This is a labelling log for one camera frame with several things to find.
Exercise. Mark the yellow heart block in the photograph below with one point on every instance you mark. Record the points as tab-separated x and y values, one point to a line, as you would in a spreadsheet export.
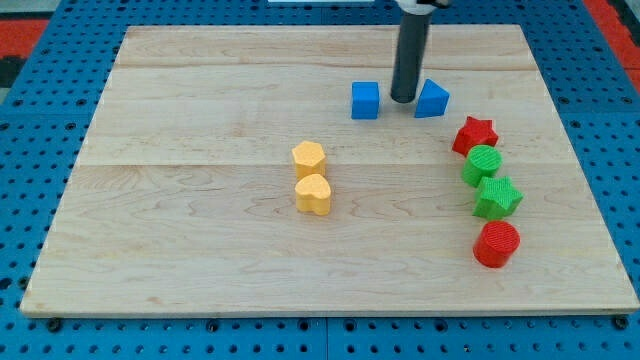
313	194

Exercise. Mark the blue triangle block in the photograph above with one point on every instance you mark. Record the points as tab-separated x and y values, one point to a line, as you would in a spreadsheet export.
432	101

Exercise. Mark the blue cube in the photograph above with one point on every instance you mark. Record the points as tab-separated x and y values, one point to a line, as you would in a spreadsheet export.
365	100

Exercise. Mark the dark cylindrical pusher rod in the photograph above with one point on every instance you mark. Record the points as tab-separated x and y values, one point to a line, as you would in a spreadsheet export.
410	50

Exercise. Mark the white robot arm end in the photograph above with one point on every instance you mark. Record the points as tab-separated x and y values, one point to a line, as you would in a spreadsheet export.
422	7

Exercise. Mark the yellow hexagon block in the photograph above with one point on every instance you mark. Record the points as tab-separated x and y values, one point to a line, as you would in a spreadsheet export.
309	158

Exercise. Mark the green star block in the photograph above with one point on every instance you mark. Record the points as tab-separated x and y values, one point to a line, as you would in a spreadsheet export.
496	198

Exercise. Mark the wooden board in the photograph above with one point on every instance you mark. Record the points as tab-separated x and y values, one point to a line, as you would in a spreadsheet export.
181	203

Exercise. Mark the red cylinder block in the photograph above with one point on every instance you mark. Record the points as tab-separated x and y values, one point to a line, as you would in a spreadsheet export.
496	243

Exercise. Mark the red star block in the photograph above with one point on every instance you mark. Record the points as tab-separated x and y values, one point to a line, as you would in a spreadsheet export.
474	132

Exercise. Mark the green cylinder block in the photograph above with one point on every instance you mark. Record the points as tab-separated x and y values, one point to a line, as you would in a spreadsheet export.
481	161

